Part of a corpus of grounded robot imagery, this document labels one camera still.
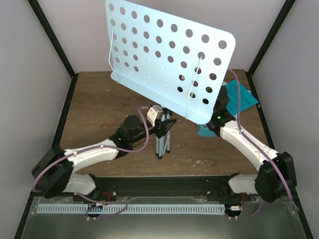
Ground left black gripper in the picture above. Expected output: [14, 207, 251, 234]
[130, 118, 176, 144]

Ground blue metronome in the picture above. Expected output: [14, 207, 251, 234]
[197, 124, 215, 137]

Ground light blue music stand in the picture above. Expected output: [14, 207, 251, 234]
[104, 0, 237, 159]

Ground blue sheet music page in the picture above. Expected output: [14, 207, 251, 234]
[225, 79, 258, 116]

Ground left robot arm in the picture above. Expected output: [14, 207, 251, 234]
[32, 115, 176, 201]

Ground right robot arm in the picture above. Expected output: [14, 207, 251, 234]
[207, 86, 297, 203]

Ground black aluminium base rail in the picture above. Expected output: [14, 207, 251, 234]
[59, 175, 252, 202]

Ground light blue slotted cable duct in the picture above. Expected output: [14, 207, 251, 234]
[36, 204, 225, 215]

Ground right black frame post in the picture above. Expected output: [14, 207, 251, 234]
[247, 0, 296, 74]

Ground black frame post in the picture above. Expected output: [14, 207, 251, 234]
[247, 0, 296, 74]
[26, 0, 76, 78]

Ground left black frame post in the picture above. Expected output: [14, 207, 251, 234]
[26, 0, 76, 78]

